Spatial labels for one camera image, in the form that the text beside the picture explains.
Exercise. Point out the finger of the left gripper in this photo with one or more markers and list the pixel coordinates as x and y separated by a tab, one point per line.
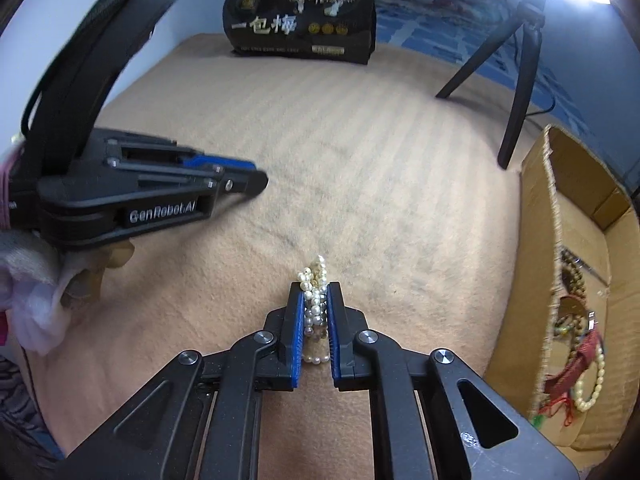
195	160
246	182

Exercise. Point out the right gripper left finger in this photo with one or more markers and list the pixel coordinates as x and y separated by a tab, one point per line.
199	416

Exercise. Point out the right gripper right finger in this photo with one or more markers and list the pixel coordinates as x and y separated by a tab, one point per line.
432	416

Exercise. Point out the left gloved hand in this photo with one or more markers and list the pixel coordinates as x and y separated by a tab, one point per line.
40	287

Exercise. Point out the brown cardboard box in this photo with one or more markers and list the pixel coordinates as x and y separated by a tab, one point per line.
567	355

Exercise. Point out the tan blanket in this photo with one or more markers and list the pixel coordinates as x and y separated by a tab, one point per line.
399	191

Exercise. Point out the black snack bag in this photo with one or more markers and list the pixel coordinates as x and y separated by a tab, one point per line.
338	30

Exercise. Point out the blue patterned bed sheet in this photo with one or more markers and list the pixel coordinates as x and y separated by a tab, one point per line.
452	30

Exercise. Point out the black camera tripod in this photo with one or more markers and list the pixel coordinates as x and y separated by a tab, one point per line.
513	52

